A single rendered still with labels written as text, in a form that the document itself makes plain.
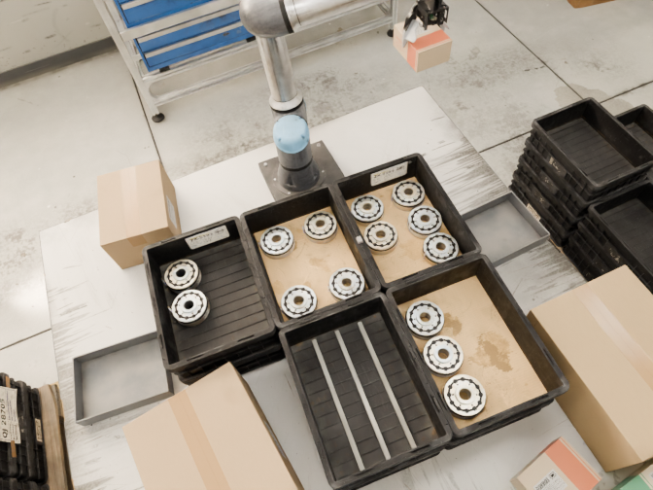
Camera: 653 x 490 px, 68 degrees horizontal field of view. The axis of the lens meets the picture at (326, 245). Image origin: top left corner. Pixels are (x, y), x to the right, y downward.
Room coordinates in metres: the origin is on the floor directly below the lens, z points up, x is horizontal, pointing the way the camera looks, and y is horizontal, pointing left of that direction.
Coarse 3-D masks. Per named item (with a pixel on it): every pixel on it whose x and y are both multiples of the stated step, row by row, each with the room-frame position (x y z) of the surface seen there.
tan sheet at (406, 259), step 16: (368, 192) 0.95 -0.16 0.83; (384, 192) 0.94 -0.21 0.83; (384, 208) 0.88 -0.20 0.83; (400, 224) 0.81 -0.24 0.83; (400, 240) 0.76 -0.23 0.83; (416, 240) 0.75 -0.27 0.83; (384, 256) 0.71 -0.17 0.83; (400, 256) 0.70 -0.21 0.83; (416, 256) 0.69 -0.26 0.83; (384, 272) 0.66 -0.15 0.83; (400, 272) 0.65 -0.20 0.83
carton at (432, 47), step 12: (396, 24) 1.38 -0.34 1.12; (420, 24) 1.37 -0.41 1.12; (396, 36) 1.36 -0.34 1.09; (420, 36) 1.31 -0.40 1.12; (432, 36) 1.30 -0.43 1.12; (444, 36) 1.29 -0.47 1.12; (396, 48) 1.36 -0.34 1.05; (408, 48) 1.29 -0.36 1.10; (420, 48) 1.25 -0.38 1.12; (432, 48) 1.25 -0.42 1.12; (444, 48) 1.26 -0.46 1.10; (408, 60) 1.28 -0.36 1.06; (420, 60) 1.23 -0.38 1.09; (432, 60) 1.25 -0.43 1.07; (444, 60) 1.26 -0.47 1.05
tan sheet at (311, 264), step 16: (288, 224) 0.88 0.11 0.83; (304, 240) 0.81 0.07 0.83; (336, 240) 0.79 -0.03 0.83; (288, 256) 0.77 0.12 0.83; (304, 256) 0.76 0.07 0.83; (320, 256) 0.75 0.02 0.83; (336, 256) 0.74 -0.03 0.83; (352, 256) 0.73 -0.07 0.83; (272, 272) 0.72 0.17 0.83; (288, 272) 0.71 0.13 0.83; (304, 272) 0.70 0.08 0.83; (320, 272) 0.69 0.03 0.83; (288, 288) 0.66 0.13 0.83; (320, 288) 0.64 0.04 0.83; (320, 304) 0.59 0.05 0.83; (288, 320) 0.56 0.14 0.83
